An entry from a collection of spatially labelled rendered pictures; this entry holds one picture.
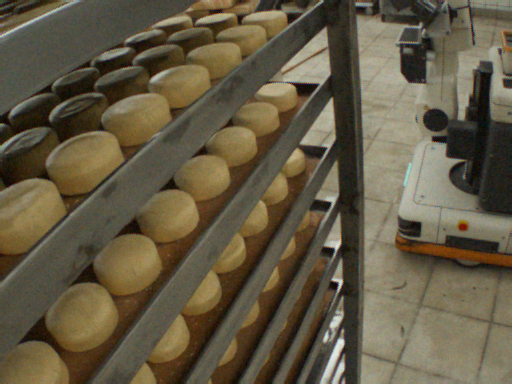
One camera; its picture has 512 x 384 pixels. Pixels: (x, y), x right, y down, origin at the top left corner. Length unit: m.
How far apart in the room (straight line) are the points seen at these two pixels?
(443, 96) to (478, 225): 0.53
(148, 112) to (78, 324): 0.15
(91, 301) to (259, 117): 0.26
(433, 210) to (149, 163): 1.69
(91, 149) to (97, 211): 0.06
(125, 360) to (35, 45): 0.18
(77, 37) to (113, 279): 0.18
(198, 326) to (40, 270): 0.23
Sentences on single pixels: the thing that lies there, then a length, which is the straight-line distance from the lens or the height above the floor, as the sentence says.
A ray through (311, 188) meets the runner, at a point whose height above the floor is 1.15.
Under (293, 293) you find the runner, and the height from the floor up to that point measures 1.05.
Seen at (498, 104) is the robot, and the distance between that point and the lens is 1.65.
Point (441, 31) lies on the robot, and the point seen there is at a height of 1.00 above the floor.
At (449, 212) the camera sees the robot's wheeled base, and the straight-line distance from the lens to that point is 1.90.
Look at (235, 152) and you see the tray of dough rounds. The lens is 0.43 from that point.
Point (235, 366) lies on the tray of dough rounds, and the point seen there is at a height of 1.04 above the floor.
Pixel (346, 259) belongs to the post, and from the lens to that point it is 0.72.
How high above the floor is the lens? 1.45
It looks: 35 degrees down
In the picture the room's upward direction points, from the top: 11 degrees counter-clockwise
